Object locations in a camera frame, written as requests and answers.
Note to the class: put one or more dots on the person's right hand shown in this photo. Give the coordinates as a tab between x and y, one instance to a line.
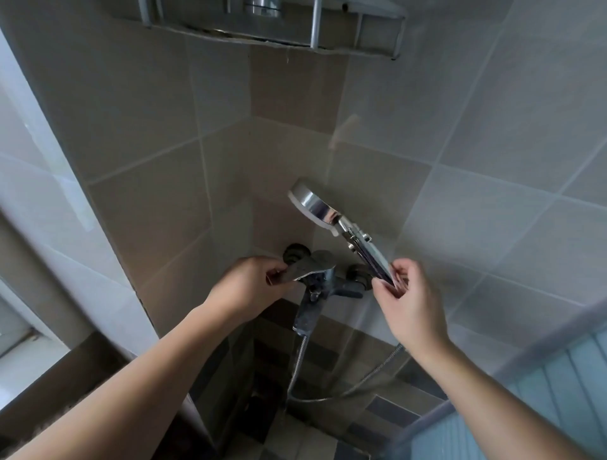
412	312

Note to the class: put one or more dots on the person's left hand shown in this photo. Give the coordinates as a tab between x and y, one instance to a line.
242	289

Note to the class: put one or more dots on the person's left thumb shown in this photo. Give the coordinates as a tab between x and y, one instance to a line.
284	281

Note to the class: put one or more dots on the person's right thumb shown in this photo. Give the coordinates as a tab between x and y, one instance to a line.
386	286

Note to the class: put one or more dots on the chrome shower mixer faucet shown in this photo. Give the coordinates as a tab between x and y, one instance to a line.
315	284

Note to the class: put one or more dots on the chrome handheld shower head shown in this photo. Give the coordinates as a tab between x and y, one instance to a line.
317	206

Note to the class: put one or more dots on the person's left forearm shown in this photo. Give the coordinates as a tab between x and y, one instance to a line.
123	393

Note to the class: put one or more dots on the person's right forearm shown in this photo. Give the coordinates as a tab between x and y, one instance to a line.
493	407

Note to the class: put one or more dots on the metal corner shower shelf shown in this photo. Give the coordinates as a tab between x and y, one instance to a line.
284	35

